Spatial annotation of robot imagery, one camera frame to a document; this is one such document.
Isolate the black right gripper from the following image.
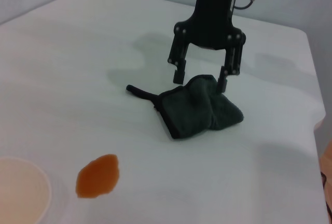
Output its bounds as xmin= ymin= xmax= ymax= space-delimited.
xmin=167 ymin=0 xmax=246 ymax=92

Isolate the dark blue rag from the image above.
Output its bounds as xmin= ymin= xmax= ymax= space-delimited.
xmin=126 ymin=74 xmax=245 ymax=140

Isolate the white paper cup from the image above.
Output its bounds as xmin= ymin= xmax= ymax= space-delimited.
xmin=0 ymin=156 xmax=52 ymax=224

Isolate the brown water stain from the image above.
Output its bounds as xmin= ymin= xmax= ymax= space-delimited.
xmin=75 ymin=153 xmax=121 ymax=199

